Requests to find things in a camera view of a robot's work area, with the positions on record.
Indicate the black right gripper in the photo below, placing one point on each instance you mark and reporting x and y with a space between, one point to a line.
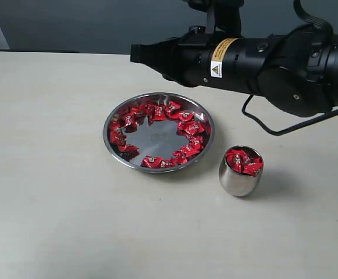
198 59

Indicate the red candies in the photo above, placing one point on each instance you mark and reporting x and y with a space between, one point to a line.
244 161

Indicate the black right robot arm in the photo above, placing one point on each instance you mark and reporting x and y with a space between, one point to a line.
296 72

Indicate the round stainless steel plate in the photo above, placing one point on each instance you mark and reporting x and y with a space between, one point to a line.
150 131

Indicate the stainless steel cup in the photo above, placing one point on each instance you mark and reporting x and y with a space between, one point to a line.
236 184

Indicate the red candy top right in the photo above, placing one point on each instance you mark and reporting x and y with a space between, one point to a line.
171 107

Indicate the red candy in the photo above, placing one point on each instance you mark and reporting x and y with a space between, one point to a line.
185 116
152 162
167 163
117 138
191 149
179 158
171 107

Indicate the red candy back right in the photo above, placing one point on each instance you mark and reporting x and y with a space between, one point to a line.
185 116

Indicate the red candy far left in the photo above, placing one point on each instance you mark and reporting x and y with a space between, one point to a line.
117 138

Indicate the red candy right lower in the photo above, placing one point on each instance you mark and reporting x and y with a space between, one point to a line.
191 149

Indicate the red candy front right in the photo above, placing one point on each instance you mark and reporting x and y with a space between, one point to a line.
179 158

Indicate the red candy front left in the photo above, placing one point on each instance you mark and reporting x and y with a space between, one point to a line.
152 162

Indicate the red candy front centre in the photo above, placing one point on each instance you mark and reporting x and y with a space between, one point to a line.
167 163

